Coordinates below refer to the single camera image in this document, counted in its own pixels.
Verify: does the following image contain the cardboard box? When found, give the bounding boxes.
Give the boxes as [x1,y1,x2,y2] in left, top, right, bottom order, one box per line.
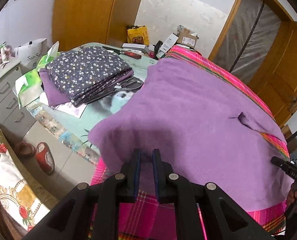
[177,27,199,49]

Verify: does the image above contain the grey drawer cabinet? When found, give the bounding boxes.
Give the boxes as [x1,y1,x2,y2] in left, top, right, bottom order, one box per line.
[0,60,38,140]

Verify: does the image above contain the white paper sheet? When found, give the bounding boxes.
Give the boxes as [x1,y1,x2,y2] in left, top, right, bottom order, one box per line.
[41,92,88,118]

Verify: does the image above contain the long white box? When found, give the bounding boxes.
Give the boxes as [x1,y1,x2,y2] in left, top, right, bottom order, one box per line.
[122,43,149,50]

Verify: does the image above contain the floral bed sheet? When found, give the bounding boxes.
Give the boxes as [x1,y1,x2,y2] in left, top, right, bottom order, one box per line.
[0,116,51,233]

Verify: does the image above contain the pink plaid blanket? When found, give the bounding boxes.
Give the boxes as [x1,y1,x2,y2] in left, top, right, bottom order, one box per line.
[90,45,290,240]

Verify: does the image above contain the metal door handle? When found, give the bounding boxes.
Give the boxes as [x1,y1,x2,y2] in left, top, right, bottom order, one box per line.
[288,95,297,112]

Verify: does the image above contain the metal scissors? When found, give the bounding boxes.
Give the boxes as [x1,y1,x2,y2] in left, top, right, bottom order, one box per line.
[116,79,144,90]

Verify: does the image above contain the brown slipper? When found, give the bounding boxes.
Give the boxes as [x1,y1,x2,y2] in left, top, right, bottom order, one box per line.
[14,141,36,157]

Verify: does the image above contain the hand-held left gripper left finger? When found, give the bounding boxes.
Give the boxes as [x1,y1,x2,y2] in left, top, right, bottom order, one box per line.
[21,149,142,240]

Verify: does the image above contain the small white box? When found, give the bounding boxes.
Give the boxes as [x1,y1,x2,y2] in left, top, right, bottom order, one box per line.
[162,33,179,53]

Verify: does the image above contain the red slipper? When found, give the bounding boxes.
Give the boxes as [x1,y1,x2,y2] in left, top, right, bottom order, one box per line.
[36,142,55,175]

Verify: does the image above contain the purple fleece garment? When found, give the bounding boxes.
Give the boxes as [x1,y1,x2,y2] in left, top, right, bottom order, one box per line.
[88,58,295,212]

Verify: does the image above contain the dark floral folded cloth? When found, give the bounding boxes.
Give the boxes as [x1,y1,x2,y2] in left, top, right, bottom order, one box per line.
[46,46,133,107]

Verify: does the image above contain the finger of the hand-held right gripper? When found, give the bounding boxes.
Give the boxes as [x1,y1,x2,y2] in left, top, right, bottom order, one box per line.
[271,156,292,174]

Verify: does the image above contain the folded purple cloth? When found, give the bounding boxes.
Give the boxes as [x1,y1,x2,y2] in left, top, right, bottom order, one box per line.
[40,67,134,107]

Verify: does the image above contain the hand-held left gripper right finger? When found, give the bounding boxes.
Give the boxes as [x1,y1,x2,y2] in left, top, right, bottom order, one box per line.
[152,149,276,240]

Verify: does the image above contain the yellow bag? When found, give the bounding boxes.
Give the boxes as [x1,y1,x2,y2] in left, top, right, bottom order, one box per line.
[127,25,149,46]

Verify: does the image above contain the wooden wardrobe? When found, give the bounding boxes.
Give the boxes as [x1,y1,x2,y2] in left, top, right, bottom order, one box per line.
[52,0,149,53]

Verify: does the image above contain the wooden door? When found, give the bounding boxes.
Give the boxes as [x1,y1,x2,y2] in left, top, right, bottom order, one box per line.
[247,20,297,128]

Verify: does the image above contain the white shopping bag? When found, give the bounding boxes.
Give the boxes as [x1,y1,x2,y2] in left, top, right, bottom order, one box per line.
[14,38,48,68]

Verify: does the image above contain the red-handled knife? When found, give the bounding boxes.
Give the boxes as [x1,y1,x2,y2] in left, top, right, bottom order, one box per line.
[102,46,143,60]

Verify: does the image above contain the plastic-covered doorway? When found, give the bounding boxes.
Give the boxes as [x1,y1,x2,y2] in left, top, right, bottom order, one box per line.
[208,0,297,80]

